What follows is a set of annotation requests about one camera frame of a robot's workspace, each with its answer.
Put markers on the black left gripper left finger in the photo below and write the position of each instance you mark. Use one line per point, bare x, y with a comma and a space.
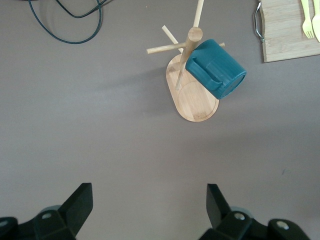
75, 207

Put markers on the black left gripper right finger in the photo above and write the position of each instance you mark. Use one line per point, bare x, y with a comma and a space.
217, 207

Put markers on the teal ceramic cup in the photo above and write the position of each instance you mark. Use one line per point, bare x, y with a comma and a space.
215, 62

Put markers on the wooden mug tree stand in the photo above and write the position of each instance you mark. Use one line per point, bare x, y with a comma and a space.
195, 105

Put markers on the yellow plastic fork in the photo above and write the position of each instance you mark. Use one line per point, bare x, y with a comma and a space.
308, 28

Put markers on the yellow plastic knife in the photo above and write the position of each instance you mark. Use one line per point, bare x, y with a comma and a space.
317, 25

